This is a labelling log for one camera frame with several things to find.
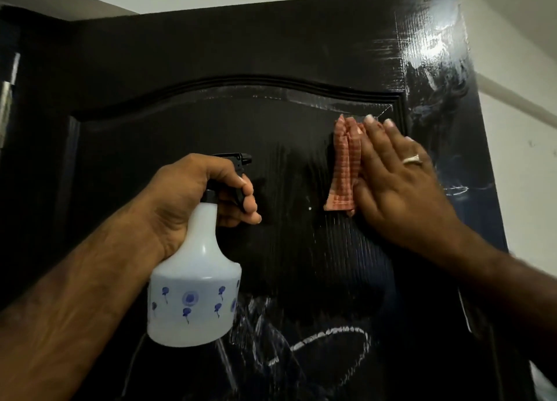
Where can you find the black wooden door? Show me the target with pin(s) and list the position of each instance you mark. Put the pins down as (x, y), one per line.
(261, 44)

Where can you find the person's left forearm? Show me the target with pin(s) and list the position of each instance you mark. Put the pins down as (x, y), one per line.
(74, 309)

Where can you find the person's right hand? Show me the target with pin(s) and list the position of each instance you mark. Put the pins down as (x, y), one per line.
(404, 196)

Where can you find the orange checked cloth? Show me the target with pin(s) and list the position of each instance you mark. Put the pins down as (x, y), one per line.
(344, 174)

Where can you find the person's left hand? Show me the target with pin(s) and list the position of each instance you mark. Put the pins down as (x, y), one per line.
(182, 196)

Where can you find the white spray bottle black trigger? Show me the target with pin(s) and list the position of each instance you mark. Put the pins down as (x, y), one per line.
(196, 283)

